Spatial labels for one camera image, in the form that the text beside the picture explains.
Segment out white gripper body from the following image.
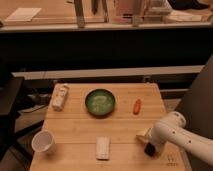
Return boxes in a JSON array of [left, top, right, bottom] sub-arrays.
[[136, 128, 161, 157]]

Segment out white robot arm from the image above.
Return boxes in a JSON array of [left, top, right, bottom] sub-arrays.
[[136, 111, 213, 166]]

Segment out orange carrot toy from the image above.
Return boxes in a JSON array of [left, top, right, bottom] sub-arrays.
[[133, 99, 142, 115]]

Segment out black furniture at left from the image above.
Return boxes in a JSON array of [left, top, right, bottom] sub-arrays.
[[0, 77, 43, 161]]

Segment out green bowl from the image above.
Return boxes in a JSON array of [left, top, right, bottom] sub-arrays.
[[85, 89, 116, 117]]

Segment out white small bottle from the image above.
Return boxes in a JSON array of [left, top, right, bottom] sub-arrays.
[[52, 84, 69, 111]]

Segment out white rectangular eraser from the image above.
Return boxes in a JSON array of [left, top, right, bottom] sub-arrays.
[[96, 137, 110, 160]]

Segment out dark panel at right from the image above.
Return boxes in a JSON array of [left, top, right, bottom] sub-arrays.
[[172, 54, 213, 148]]

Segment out wooden post left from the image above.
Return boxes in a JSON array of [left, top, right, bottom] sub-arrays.
[[74, 0, 85, 28]]

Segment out white paper sheet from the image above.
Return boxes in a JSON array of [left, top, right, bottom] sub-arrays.
[[5, 8, 41, 22]]

